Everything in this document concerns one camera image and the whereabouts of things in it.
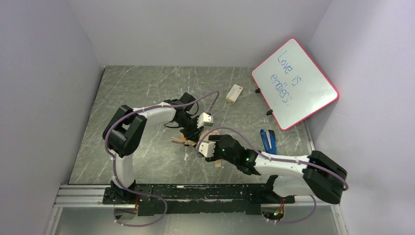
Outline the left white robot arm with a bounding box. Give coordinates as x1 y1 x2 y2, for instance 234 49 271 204
102 93 204 199

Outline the small white eraser box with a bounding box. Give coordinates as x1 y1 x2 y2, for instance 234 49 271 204
226 84 243 104

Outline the beige folding umbrella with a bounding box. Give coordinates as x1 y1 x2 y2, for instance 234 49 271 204
170 130 224 168

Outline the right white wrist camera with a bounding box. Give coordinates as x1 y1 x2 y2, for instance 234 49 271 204
198 142 216 158

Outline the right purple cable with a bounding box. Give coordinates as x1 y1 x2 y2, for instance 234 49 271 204
195 126 349 225

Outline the blue marker pen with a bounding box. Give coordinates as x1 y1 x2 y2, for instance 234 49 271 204
260 129 277 155

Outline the aluminium frame rail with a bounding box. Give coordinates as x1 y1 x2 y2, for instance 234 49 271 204
54 185 338 209

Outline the purple cable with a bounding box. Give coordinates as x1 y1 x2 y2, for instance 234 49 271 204
103 90 220 228
195 126 349 225

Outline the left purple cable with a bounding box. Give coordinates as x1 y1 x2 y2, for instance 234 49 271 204
103 90 220 228

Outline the pink framed whiteboard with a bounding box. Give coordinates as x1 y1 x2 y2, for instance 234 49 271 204
252 38 340 130

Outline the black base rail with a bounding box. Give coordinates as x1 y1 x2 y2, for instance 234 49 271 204
102 183 295 216

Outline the black whiteboard stand clip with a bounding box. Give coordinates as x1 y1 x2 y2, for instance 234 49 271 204
255 88 273 116

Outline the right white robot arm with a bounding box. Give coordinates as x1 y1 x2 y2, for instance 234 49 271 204
196 135 347 205

